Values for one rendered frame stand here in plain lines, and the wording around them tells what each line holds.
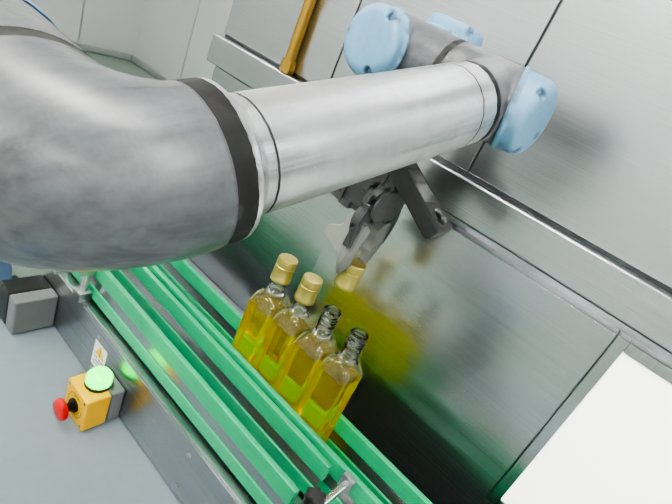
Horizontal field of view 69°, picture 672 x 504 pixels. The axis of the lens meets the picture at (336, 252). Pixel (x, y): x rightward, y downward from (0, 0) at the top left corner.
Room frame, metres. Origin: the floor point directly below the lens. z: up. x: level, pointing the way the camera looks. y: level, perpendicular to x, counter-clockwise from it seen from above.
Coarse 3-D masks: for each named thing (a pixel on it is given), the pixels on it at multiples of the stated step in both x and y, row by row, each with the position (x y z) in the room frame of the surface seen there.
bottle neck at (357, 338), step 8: (352, 328) 0.64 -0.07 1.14; (352, 336) 0.62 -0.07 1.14; (360, 336) 0.64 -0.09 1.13; (344, 344) 0.63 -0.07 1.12; (352, 344) 0.62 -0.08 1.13; (360, 344) 0.62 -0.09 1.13; (344, 352) 0.62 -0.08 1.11; (352, 352) 0.62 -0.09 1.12; (360, 352) 0.63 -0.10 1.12; (344, 360) 0.62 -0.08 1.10; (352, 360) 0.62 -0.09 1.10
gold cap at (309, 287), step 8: (304, 280) 0.68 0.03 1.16; (312, 280) 0.69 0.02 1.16; (320, 280) 0.70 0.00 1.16; (304, 288) 0.68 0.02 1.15; (312, 288) 0.68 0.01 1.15; (296, 296) 0.68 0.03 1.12; (304, 296) 0.68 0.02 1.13; (312, 296) 0.68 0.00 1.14; (304, 304) 0.68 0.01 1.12; (312, 304) 0.69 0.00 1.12
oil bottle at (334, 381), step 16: (336, 352) 0.64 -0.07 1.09; (320, 368) 0.62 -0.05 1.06; (336, 368) 0.61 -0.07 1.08; (352, 368) 0.62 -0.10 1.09; (320, 384) 0.61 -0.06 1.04; (336, 384) 0.60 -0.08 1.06; (352, 384) 0.62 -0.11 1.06; (304, 400) 0.62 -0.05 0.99; (320, 400) 0.61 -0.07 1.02; (336, 400) 0.60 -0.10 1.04; (304, 416) 0.61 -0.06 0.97; (320, 416) 0.60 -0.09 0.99; (336, 416) 0.63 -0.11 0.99; (320, 432) 0.60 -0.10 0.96
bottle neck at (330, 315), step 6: (324, 306) 0.66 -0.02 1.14; (330, 306) 0.67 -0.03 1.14; (324, 312) 0.66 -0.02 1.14; (330, 312) 0.65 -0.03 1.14; (336, 312) 0.67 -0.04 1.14; (324, 318) 0.65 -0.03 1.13; (330, 318) 0.65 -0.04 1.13; (336, 318) 0.65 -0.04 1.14; (318, 324) 0.66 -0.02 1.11; (324, 324) 0.65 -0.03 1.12; (330, 324) 0.65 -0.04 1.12; (336, 324) 0.66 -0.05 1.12; (318, 330) 0.65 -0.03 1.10; (324, 330) 0.65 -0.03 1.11; (330, 330) 0.65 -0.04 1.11; (318, 336) 0.65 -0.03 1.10; (324, 336) 0.65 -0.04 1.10
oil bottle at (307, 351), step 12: (300, 336) 0.65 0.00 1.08; (312, 336) 0.65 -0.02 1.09; (300, 348) 0.64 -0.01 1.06; (312, 348) 0.64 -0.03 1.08; (324, 348) 0.64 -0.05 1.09; (336, 348) 0.67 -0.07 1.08; (288, 360) 0.65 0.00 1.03; (300, 360) 0.64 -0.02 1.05; (312, 360) 0.63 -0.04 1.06; (288, 372) 0.64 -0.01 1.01; (300, 372) 0.63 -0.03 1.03; (312, 372) 0.63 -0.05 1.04; (276, 384) 0.65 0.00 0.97; (288, 384) 0.64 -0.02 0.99; (300, 384) 0.63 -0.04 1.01; (288, 396) 0.63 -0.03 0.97; (300, 396) 0.63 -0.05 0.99
